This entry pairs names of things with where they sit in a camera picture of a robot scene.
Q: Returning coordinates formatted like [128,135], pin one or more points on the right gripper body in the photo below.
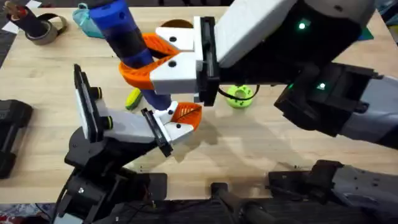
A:
[248,31]

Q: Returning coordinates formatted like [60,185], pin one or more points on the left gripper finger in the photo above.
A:
[183,132]
[169,116]

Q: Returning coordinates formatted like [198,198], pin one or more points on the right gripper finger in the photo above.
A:
[174,76]
[178,39]

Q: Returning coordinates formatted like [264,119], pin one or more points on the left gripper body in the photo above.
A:
[130,127]

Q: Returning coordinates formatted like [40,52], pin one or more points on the blue electric screwdriver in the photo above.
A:
[118,25]

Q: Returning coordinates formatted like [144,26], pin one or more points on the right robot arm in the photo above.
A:
[373,109]

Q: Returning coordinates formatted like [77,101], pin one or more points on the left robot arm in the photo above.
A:
[90,196]

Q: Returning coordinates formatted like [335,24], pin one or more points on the dark brown round dish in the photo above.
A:
[177,23]

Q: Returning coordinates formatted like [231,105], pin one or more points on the yellow green toy corn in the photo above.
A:
[133,99]

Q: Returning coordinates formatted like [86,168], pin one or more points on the black upright wrist plate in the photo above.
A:
[88,105]

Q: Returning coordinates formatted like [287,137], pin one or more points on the green disc with holes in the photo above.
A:
[245,102]

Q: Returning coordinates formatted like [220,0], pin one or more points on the teal tub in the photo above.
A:
[84,23]

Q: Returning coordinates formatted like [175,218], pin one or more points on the green board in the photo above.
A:
[366,35]

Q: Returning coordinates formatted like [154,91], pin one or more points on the black clamp block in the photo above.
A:
[12,124]

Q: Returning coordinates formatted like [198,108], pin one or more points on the grey tape roll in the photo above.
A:
[40,39]

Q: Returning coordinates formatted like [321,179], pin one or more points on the black tool bundle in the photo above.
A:
[29,23]

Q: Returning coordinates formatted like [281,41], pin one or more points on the white paper sheet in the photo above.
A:
[11,27]

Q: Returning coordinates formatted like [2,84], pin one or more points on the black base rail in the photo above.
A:
[186,214]

